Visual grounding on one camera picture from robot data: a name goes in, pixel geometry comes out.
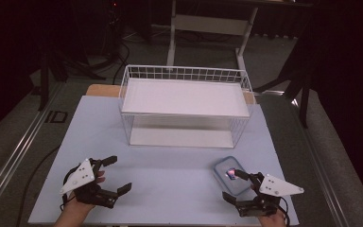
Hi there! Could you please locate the person's left hand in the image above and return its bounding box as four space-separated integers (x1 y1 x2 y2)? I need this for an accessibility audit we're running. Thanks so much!
60 169 107 221

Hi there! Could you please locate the aluminium rail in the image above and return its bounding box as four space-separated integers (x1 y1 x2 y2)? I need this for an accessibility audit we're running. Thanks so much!
291 98 351 227
0 82 64 218

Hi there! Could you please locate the wooden table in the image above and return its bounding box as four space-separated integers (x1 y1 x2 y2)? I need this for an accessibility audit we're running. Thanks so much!
85 83 257 106

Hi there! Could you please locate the person's right hand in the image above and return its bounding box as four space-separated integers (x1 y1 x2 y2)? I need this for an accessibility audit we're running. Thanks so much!
257 208 287 227

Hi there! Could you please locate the light blue table mat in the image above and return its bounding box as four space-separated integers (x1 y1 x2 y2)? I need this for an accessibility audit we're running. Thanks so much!
27 95 300 227

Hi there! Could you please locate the bundle of black floor cables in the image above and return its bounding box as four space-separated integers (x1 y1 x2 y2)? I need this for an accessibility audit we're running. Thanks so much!
65 18 131 85

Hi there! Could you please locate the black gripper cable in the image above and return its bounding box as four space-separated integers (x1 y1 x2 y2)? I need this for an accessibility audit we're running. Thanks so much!
277 196 291 227

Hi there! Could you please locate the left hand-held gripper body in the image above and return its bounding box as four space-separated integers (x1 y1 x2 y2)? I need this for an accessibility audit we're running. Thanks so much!
59 158 120 209

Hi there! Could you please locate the white wire shelf rack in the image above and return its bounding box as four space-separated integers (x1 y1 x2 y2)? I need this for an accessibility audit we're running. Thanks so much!
118 63 255 149

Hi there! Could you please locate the white metal desk frame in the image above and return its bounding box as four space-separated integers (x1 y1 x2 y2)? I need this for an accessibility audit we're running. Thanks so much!
165 0 297 72

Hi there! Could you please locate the black metal stand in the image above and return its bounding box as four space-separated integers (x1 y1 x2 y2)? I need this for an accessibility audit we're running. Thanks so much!
253 37 316 129
37 46 69 112

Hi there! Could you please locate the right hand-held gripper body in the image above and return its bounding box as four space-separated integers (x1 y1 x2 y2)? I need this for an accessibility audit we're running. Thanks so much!
236 171 305 218

